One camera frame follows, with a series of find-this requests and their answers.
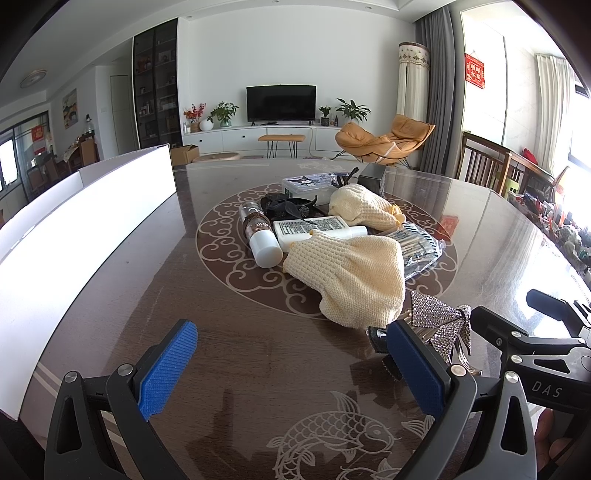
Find rhinestone bow hair clip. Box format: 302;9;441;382
366;289;473;375

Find bag of cotton swabs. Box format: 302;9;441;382
384;222;446;280

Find cream knit glove front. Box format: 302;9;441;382
283;232;406;329

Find cream knit glove yellow cuff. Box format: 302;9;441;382
329;184;407;232

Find black cardboard box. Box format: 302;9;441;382
358;163;387;196

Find white lotion bottle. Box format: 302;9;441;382
273;216;369;253

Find black bow hair claw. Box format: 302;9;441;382
259;193;322;222

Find person's right hand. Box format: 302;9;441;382
534;407;574;471

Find wooden dining chair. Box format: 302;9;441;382
455;132;513;195

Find orange lounge chair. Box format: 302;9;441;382
335;114;436;165

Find clear plastic storage box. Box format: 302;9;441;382
280;173;338;206

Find red window decoration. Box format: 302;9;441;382
465;53;485;89

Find white tv cabinet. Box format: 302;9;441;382
181;125;341;157

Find green potted plant right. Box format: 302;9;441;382
335;98;372;123

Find green potted plant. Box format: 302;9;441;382
208;101;239;128
335;98;372;123

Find wooden bench hairpin legs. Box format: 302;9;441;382
257;134;305;158

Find brown cardboard box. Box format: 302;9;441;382
169;145;199;167

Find grey curtain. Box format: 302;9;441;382
416;4;463;176

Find black television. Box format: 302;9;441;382
245;84;317;123

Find red flower vase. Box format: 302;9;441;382
183;103;206;132

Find green potted plant left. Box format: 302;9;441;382
208;101;239;128

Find dark glass display cabinet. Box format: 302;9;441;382
132;19;182;148

